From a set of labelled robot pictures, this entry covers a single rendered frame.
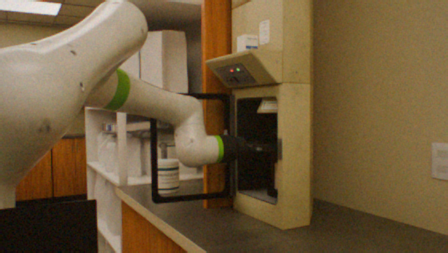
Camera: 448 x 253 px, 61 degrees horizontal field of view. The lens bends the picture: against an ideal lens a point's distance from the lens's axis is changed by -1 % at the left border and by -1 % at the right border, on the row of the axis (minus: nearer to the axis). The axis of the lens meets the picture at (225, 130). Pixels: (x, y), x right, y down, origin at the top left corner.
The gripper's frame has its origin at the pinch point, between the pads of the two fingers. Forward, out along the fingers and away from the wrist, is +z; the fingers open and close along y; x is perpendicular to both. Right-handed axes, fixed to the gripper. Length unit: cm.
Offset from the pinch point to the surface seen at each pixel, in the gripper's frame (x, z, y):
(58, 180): 87, -31, 487
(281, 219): 22.6, -9.7, -13.1
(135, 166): 21, -19, 123
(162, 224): 27, -40, 15
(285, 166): 5.1, -9.0, -14.0
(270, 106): -13.8, -7.4, -3.3
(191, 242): 26.0, -39.6, -9.5
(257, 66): -26.4, -17.7, -11.0
